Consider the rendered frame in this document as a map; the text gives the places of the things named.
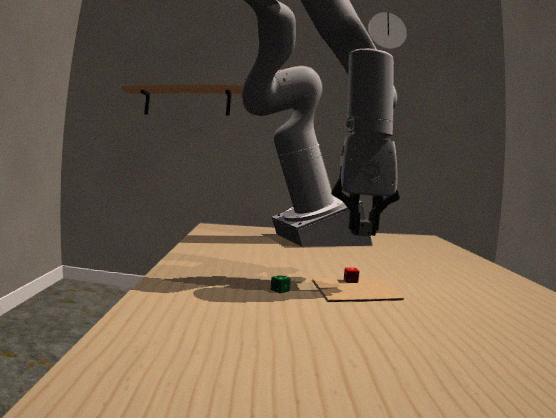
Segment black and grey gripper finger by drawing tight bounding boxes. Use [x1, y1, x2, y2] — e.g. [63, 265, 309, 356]
[369, 189, 400, 236]
[331, 175, 360, 235]

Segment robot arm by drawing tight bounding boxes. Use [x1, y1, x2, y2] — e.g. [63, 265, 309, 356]
[242, 0, 397, 221]

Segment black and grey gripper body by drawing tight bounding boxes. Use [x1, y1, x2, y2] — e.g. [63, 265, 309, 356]
[339, 134, 397, 196]

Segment dark red die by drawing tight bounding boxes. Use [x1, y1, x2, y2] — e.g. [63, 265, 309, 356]
[344, 268, 360, 283]

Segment green die with white pips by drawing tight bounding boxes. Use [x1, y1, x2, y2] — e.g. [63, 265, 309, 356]
[271, 275, 291, 293]

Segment tan textured mat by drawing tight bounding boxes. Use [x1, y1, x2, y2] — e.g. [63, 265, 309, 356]
[313, 278, 404, 302]

